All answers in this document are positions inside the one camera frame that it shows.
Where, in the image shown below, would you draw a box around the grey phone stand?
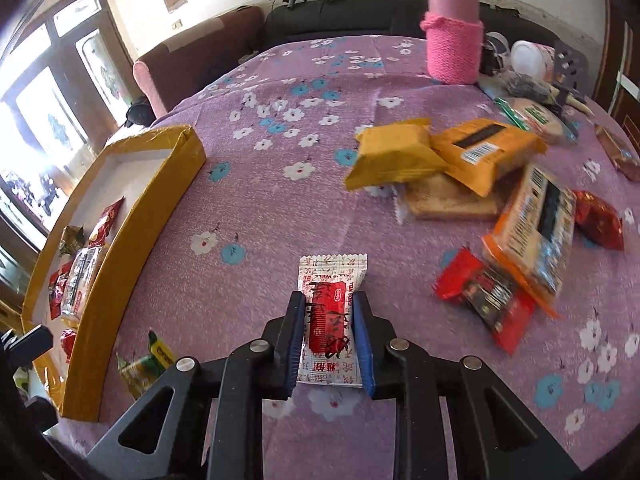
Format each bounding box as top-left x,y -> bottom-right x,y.
552,42 -> 588,111

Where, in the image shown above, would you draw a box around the glass door wooden frame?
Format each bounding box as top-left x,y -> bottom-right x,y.
0,0 -> 138,251

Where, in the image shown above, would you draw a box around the orange cracker packet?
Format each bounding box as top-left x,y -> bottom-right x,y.
482,162 -> 577,318

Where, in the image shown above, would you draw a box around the red snack packet white print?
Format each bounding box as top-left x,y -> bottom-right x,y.
89,197 -> 126,247

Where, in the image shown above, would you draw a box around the red packet dark picture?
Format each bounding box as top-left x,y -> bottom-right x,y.
432,248 -> 537,355

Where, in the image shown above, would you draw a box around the clear cracker packet yellow edge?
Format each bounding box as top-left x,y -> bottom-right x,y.
61,246 -> 106,318

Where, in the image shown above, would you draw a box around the black sofa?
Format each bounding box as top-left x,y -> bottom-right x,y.
265,0 -> 566,53

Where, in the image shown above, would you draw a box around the clear plastic cup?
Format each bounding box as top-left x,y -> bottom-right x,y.
482,31 -> 512,73

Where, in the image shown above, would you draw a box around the maroon armchair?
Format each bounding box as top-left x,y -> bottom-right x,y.
132,6 -> 266,118

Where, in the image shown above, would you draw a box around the cream long stick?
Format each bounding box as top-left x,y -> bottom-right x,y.
547,85 -> 596,116

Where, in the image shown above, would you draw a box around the plain yellow snack packet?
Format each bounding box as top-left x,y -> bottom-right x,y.
345,117 -> 451,192

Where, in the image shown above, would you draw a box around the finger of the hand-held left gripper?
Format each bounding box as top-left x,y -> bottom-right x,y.
0,325 -> 54,368
22,395 -> 58,433

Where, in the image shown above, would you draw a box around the plastic bag dark contents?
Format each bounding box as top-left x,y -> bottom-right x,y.
492,72 -> 551,101

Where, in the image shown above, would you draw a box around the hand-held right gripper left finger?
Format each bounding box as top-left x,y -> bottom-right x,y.
85,291 -> 307,480

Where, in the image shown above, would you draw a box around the shiny brown snack packet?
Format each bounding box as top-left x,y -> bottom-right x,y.
594,124 -> 640,183

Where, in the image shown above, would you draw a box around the white jar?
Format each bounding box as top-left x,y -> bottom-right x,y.
510,40 -> 557,78

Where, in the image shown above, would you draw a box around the black bag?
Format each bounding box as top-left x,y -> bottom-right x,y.
124,97 -> 153,128

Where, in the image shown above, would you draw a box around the wooden cabinet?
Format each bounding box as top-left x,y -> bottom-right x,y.
592,0 -> 640,131

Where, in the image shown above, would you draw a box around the round rice cakes packet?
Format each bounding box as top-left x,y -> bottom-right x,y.
495,97 -> 576,143

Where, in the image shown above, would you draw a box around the gold green snack packet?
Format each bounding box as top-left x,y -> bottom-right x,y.
59,225 -> 86,256

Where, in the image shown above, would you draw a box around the yellow cracker packet black label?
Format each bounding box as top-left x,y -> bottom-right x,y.
431,117 -> 548,197

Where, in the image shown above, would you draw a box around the clear packet brown crackers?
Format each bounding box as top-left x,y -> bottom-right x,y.
397,172 -> 511,221

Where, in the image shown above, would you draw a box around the small red snack packet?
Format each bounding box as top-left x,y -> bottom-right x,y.
48,262 -> 73,321

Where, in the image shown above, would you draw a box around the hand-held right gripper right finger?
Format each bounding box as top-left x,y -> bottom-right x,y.
351,290 -> 583,480

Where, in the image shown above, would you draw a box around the pink knitted-sleeve bottle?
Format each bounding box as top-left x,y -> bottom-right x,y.
419,0 -> 485,85

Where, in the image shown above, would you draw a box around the white red-label snack packet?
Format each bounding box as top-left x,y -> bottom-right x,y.
297,254 -> 369,388

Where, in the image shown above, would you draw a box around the round red snack packet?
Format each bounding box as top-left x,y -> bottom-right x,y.
59,329 -> 78,363

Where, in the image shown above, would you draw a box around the dark red crinkly snack packet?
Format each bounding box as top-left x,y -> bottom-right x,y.
571,190 -> 626,252

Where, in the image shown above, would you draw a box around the yellow cardboard box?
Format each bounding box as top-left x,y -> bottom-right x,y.
22,125 -> 207,421

